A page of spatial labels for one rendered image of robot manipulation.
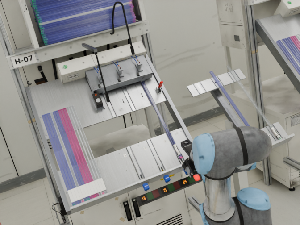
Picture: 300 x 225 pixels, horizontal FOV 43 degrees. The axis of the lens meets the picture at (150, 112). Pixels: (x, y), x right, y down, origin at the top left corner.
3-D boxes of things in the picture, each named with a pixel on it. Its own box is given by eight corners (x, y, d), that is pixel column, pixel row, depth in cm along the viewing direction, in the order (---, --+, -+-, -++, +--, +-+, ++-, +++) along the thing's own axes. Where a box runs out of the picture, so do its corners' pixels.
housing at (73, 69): (144, 66, 223) (147, 51, 210) (63, 90, 209) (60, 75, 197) (139, 56, 226) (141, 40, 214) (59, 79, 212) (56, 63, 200)
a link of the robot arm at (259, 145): (277, 114, 110) (248, 147, 157) (239, 122, 111) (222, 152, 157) (288, 153, 107) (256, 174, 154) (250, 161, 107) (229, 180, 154)
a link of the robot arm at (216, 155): (243, 232, 146) (248, 150, 106) (205, 240, 146) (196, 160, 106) (234, 205, 154) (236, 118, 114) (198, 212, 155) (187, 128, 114)
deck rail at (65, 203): (71, 214, 174) (70, 210, 169) (67, 215, 174) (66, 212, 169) (30, 92, 205) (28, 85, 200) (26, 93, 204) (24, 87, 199)
